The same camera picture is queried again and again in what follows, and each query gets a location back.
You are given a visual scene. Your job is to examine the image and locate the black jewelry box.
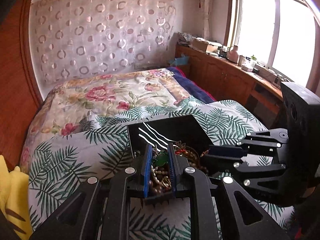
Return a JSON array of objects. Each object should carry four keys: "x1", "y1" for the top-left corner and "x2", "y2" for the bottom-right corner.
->
[{"x1": 126, "y1": 114, "x2": 214, "y2": 203}]

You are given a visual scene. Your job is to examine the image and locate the green stone silver jewelry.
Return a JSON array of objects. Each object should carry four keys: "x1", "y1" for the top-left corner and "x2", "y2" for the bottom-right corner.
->
[{"x1": 151, "y1": 148, "x2": 169, "y2": 167}]

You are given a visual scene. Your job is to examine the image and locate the palm leaf print blanket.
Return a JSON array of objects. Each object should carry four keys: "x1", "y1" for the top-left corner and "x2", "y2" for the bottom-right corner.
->
[{"x1": 28, "y1": 99, "x2": 295, "y2": 240}]

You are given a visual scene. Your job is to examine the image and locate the wooden window cabinet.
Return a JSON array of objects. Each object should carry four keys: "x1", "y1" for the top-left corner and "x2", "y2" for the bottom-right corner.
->
[{"x1": 175, "y1": 45, "x2": 287, "y2": 128}]

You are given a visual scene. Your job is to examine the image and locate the pink ceramic jar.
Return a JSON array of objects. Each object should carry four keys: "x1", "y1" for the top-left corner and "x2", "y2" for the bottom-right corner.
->
[{"x1": 227, "y1": 45, "x2": 239, "y2": 64}]

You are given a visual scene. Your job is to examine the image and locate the yellow plush toy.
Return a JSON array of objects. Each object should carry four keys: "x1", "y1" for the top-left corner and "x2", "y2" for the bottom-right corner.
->
[{"x1": 1, "y1": 156, "x2": 33, "y2": 239}]

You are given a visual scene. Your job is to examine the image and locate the navy blue blanket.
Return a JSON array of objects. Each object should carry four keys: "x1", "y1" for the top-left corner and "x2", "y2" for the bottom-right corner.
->
[{"x1": 167, "y1": 67, "x2": 216, "y2": 104}]

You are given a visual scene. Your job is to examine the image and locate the floral quilt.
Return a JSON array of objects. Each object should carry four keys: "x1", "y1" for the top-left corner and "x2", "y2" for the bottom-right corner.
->
[{"x1": 20, "y1": 68, "x2": 192, "y2": 173}]

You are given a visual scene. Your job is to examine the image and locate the cardboard box on cabinet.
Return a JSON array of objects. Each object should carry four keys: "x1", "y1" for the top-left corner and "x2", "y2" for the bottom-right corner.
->
[{"x1": 191, "y1": 38, "x2": 222, "y2": 53}]

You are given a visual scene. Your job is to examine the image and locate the blue tissue pack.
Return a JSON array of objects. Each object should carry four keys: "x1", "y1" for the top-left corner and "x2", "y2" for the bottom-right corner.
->
[{"x1": 168, "y1": 54, "x2": 189, "y2": 67}]

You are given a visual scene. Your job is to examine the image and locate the pink circle pattern curtain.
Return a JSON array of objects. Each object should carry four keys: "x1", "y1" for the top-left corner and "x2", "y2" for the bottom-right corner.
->
[{"x1": 29, "y1": 0, "x2": 176, "y2": 85}]

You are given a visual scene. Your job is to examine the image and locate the window with brown frame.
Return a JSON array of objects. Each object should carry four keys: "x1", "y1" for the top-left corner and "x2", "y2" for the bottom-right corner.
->
[{"x1": 225, "y1": 0, "x2": 319, "y2": 94}]

